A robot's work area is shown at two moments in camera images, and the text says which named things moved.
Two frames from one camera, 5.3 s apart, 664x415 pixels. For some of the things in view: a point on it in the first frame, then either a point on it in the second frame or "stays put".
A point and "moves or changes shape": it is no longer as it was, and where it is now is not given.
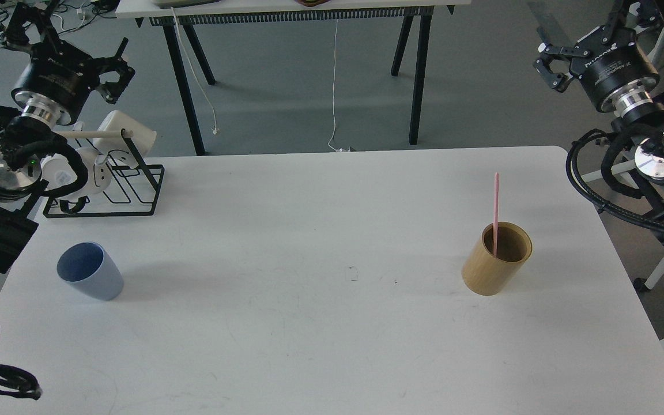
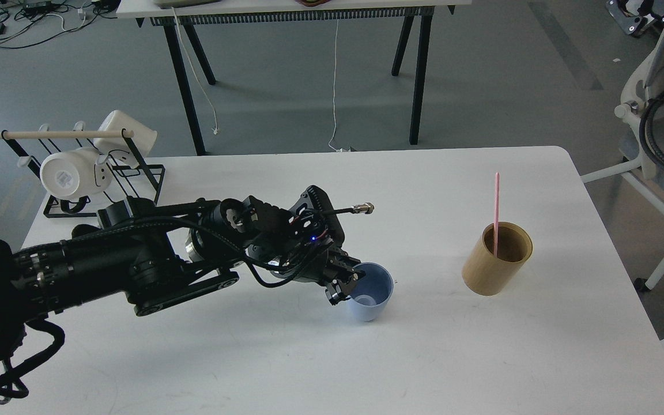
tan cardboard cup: [485, 274] stays put
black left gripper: [59, 79] → [301, 244]
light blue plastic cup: [87, 266] moves or changes shape
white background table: [184, 14] stays put
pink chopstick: [495, 213] stays put
